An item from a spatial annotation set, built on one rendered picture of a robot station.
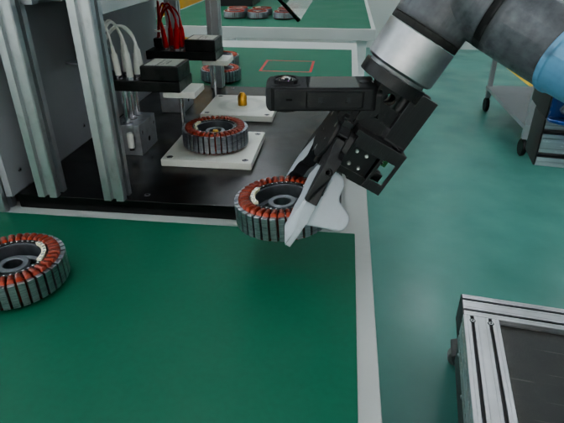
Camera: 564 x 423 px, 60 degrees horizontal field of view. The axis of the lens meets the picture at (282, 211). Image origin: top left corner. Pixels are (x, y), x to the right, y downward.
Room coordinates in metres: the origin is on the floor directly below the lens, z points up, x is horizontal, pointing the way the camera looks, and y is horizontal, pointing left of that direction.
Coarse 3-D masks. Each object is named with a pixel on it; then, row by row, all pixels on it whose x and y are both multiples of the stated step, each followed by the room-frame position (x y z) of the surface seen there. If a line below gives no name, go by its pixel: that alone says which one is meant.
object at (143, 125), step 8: (144, 112) 0.86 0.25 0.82; (152, 112) 0.86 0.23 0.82; (120, 120) 0.82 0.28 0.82; (136, 120) 0.82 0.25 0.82; (144, 120) 0.82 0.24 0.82; (152, 120) 0.85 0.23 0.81; (128, 128) 0.79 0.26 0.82; (136, 128) 0.79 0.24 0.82; (144, 128) 0.81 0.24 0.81; (152, 128) 0.84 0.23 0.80; (136, 136) 0.79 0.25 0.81; (144, 136) 0.81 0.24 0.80; (152, 136) 0.84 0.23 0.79; (136, 144) 0.79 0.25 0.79; (144, 144) 0.80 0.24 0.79; (152, 144) 0.83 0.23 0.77; (128, 152) 0.79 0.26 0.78; (136, 152) 0.79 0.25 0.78; (144, 152) 0.80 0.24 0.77
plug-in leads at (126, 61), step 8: (104, 24) 0.81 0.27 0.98; (112, 24) 0.83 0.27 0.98; (120, 24) 0.83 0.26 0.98; (120, 32) 0.80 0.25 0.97; (128, 32) 0.82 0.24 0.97; (112, 48) 0.81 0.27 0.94; (136, 48) 0.82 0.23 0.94; (112, 56) 0.81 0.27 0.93; (128, 56) 0.80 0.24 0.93; (136, 56) 0.82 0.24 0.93; (112, 64) 0.81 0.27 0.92; (128, 64) 0.80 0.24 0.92; (136, 64) 0.82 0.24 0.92; (120, 72) 0.81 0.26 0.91; (128, 72) 0.80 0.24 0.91; (136, 72) 0.82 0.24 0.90; (128, 80) 0.80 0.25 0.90
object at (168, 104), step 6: (162, 96) 1.03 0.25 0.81; (162, 102) 1.03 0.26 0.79; (168, 102) 1.03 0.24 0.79; (174, 102) 1.03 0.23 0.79; (186, 102) 1.05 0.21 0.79; (192, 102) 1.09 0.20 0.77; (162, 108) 1.03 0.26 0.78; (168, 108) 1.03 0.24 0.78; (174, 108) 1.03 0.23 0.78; (186, 108) 1.05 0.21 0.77
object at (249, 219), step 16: (288, 176) 0.56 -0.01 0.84; (240, 192) 0.52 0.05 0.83; (256, 192) 0.52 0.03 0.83; (272, 192) 0.54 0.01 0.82; (288, 192) 0.55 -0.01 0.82; (240, 208) 0.49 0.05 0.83; (256, 208) 0.48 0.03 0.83; (272, 208) 0.48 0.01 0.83; (288, 208) 0.48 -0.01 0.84; (240, 224) 0.49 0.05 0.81; (256, 224) 0.47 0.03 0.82; (272, 224) 0.46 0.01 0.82; (272, 240) 0.46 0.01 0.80
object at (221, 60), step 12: (192, 36) 1.07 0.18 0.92; (204, 36) 1.07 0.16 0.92; (216, 36) 1.07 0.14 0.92; (156, 48) 1.07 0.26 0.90; (168, 48) 1.05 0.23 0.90; (192, 48) 1.03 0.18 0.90; (204, 48) 1.03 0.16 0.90; (216, 48) 1.03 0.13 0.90; (204, 60) 1.03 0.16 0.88; (216, 60) 1.03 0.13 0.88; (228, 60) 1.04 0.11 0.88
